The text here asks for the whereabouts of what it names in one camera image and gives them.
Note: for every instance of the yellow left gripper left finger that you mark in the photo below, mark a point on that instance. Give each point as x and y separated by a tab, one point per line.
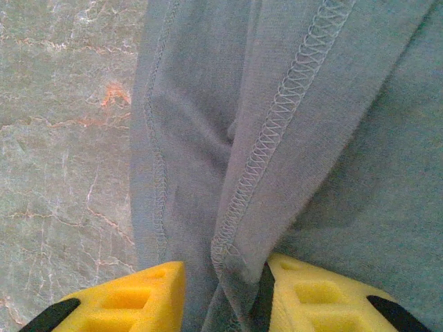
162	311

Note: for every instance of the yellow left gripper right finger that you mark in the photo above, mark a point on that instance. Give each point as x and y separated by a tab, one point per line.
332	311

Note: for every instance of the grey t-shirt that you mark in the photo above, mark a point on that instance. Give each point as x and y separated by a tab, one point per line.
311	173

